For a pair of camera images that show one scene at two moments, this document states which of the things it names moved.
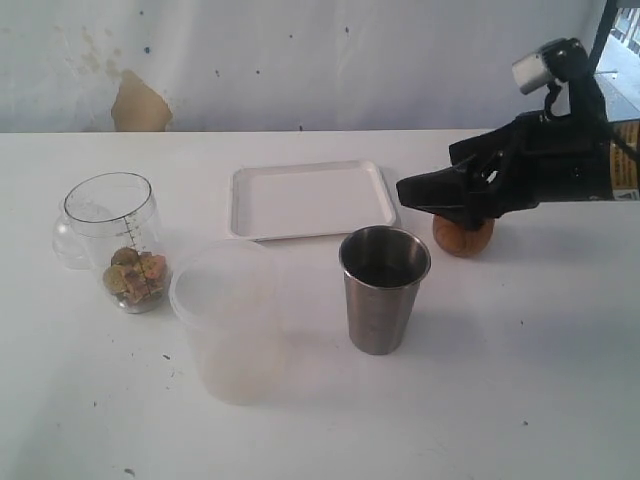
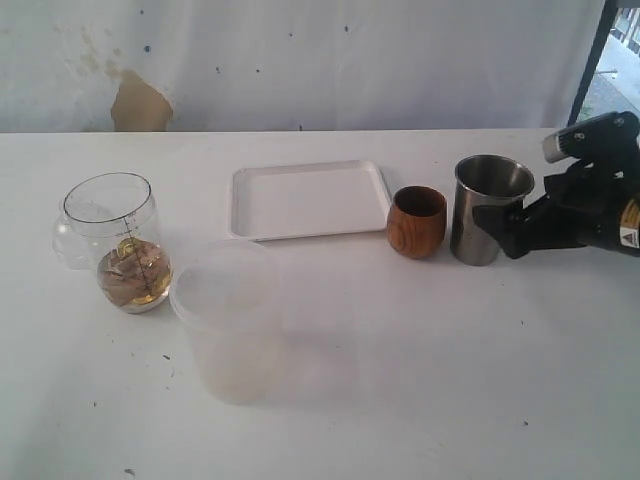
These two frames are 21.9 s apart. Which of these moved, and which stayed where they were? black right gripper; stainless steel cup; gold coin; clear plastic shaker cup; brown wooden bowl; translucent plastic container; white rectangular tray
Moved: gold coin; brown wooden bowl; stainless steel cup; black right gripper
Stayed: translucent plastic container; clear plastic shaker cup; white rectangular tray
